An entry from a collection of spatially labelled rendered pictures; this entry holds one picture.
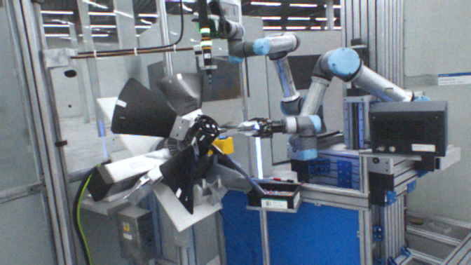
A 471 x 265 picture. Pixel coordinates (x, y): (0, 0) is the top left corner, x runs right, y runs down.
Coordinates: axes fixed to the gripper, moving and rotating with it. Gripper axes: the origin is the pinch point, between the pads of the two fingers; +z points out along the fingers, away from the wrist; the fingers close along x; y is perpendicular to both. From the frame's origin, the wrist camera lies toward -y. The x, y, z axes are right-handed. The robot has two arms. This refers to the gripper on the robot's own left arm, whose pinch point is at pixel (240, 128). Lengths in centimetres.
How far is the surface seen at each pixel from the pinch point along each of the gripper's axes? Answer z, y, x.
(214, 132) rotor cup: 10.7, 14.3, -2.9
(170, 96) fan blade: 29.8, -3.3, -16.9
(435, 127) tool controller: -71, 28, -1
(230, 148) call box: 6.1, -37.1, 20.4
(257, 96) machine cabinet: -31, -297, 32
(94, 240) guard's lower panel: 82, -14, 57
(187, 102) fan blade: 22.2, 0.1, -14.0
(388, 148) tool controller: -59, 18, 9
